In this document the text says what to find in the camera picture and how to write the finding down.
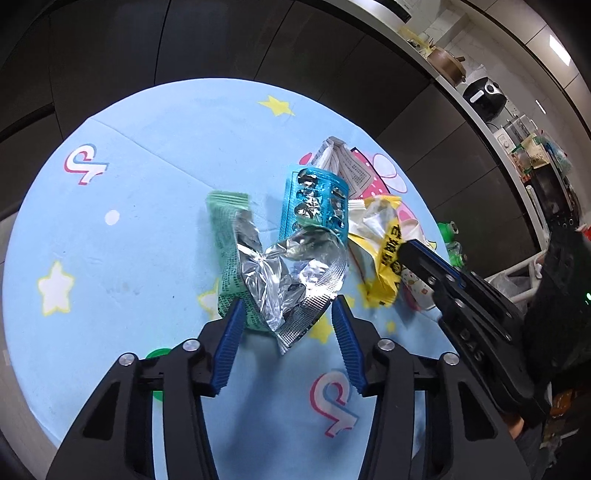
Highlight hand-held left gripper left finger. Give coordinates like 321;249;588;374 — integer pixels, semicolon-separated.
46;298;246;480

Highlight beige green snack bags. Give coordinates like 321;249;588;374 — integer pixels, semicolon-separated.
512;136;546;171

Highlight black air fryer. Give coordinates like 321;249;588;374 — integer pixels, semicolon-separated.
463;78;508;116

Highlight blue blister pack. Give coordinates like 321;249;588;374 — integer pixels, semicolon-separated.
278;164;350;250

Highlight green bottle cap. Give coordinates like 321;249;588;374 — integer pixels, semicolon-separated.
144;347;172;403

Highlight white plastic bag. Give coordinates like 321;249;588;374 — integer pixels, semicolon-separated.
489;272;532;315

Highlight dark base cabinets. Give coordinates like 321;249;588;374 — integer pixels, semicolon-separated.
0;0;550;278

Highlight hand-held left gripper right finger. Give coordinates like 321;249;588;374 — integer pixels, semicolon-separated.
331;295;525;480

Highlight blue printed tablecloth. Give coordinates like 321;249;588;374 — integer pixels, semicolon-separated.
0;79;458;480

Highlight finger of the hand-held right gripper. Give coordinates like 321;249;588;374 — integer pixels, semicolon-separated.
398;246;477;325
409;239;490;296

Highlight white storage rack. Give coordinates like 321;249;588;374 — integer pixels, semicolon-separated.
487;256;546;287

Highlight yellow snack wrapper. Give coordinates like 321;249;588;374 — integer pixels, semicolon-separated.
347;195;409;309

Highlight grey kitchen countertop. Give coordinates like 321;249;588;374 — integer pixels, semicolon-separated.
318;0;555;250

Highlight small green bottle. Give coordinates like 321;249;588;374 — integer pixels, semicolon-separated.
445;240;466;269

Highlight white printed paper packet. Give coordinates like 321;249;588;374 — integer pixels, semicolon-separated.
310;136;376;200

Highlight brown cooking pot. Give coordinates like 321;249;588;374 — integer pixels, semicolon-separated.
427;46;467;86

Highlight white black cooker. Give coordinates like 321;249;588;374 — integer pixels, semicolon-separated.
365;0;413;23

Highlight white red printed wrapper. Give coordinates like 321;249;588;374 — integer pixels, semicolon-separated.
398;217;441;311

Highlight silver foil wrapper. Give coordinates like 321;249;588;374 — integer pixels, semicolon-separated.
204;191;349;357

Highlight bluish transparent bag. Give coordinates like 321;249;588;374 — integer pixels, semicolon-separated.
545;138;571;171

